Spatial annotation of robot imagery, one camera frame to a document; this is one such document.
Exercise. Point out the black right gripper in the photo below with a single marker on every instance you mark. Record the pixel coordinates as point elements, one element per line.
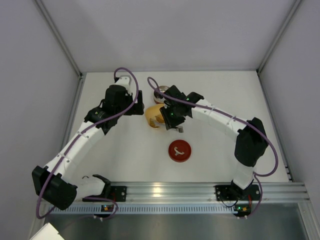
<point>167,120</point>

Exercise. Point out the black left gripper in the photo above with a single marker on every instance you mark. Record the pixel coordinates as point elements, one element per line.
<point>137,106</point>

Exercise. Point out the yellow lunch box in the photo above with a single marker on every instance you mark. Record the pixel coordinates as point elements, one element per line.
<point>150,114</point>

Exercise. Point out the red round lid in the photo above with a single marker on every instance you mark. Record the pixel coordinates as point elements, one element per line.
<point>179,151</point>

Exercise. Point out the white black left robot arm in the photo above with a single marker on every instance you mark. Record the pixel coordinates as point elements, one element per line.
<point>53,182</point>

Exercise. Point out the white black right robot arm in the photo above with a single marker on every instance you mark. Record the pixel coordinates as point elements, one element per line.
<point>247,134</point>

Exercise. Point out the white box corner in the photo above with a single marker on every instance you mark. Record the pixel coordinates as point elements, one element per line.
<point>47,232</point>

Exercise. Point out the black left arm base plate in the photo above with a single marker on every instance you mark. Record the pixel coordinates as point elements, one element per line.
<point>116,193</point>

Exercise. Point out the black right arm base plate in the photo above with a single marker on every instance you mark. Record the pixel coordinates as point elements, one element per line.
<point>231,192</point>

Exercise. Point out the left aluminium frame post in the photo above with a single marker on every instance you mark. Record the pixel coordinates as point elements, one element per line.
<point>40,5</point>

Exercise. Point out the aluminium frame post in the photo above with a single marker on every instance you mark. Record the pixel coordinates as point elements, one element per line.
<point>288,18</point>
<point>40,5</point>

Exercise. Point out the aluminium mounting rail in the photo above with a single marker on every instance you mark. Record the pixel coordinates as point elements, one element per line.
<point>206,192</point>

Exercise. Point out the slotted grey cable duct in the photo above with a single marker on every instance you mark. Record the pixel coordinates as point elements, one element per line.
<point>145,209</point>

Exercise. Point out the right aluminium frame post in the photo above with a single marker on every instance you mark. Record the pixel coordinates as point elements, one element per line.
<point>288,18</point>

